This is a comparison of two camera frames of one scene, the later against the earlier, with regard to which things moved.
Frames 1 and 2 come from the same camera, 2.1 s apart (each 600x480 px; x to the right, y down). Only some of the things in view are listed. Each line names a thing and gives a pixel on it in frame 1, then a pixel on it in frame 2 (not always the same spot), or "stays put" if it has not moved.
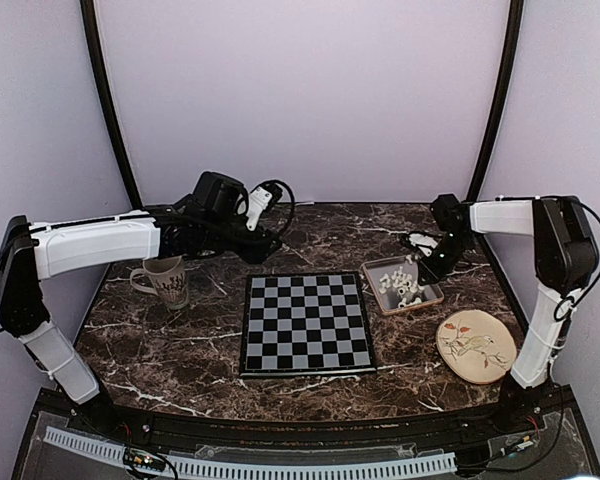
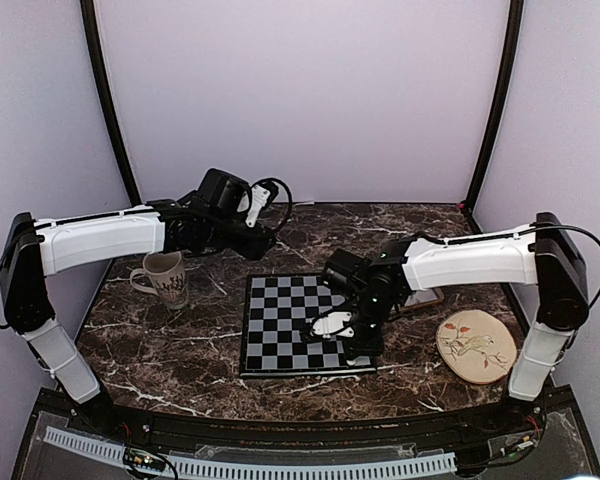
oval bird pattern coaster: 476,345 stays put
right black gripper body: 453,247 → 375,312
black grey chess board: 305,324 stays put
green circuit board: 141,458 stays put
